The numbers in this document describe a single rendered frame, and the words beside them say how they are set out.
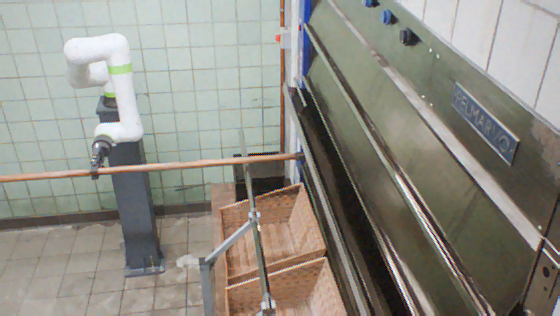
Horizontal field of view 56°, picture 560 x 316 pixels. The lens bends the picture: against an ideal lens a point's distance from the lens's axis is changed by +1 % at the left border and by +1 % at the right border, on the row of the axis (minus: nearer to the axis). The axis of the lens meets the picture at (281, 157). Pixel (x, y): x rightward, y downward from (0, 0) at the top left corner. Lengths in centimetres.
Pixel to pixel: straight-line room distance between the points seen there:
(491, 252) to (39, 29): 301
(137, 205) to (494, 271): 258
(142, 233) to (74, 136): 85
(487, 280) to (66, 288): 302
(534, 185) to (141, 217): 274
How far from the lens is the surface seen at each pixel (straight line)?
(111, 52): 256
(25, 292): 379
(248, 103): 363
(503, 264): 104
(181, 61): 349
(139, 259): 360
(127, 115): 266
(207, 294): 236
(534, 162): 93
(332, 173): 193
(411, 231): 145
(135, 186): 325
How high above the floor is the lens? 246
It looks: 32 degrees down
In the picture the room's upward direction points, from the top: straight up
